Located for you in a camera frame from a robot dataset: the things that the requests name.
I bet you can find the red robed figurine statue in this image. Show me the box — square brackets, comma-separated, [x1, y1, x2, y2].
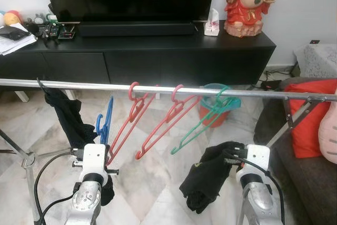
[224, 0, 277, 38]

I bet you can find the dark grey fabric sofa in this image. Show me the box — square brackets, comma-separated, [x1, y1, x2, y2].
[254, 76, 337, 225]

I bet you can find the pink cat face cushion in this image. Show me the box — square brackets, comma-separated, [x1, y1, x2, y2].
[318, 101, 337, 164]

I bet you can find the blue plastic clothes hanger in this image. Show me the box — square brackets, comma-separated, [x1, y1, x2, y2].
[95, 96, 115, 146]

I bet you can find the white paper stack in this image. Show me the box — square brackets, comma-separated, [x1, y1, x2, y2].
[0, 23, 37, 56]

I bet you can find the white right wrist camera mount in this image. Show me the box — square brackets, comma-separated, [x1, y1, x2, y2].
[235, 144, 271, 175]

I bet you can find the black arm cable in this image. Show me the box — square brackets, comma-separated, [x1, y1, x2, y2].
[224, 149, 286, 225]
[33, 149, 85, 225]

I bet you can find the black wallet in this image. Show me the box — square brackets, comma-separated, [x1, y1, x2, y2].
[0, 26, 31, 41]

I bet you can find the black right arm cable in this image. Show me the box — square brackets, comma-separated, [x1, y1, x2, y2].
[224, 149, 286, 225]

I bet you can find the red plastic clothes hanger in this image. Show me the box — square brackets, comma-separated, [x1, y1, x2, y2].
[105, 82, 158, 165]
[135, 84, 203, 160]

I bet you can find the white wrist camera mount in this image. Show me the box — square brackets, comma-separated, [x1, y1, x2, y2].
[235, 144, 271, 175]
[76, 143, 110, 186]

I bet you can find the lace covered side table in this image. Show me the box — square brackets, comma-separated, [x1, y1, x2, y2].
[293, 43, 337, 79]

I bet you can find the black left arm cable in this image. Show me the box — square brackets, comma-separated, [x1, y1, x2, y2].
[33, 149, 85, 225]

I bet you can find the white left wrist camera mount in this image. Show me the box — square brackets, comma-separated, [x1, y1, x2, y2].
[76, 143, 110, 186]

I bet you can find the black television cabinet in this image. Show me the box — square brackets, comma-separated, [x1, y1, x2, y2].
[0, 25, 276, 86]

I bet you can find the black soundbar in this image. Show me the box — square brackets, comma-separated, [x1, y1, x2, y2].
[78, 23, 196, 37]

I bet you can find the green plastic clothes hanger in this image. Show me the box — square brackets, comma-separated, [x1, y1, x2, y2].
[171, 84, 232, 155]

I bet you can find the teal plastic bin liner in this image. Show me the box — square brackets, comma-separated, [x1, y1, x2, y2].
[203, 83, 242, 112]

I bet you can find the white tissue pack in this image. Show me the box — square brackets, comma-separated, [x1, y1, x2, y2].
[204, 8, 221, 37]

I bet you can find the red cushion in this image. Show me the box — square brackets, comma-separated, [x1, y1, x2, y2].
[284, 79, 337, 159]

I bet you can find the orange plastic waste bin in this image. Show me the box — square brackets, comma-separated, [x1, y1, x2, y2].
[199, 84, 242, 128]

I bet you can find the black clothes hanger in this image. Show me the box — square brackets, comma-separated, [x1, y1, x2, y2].
[36, 77, 53, 96]

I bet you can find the silver metal clothes rack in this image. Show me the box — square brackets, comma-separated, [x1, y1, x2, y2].
[0, 77, 337, 225]

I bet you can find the black printed t-shirt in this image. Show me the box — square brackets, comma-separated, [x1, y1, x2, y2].
[179, 141, 246, 214]
[42, 85, 115, 207]

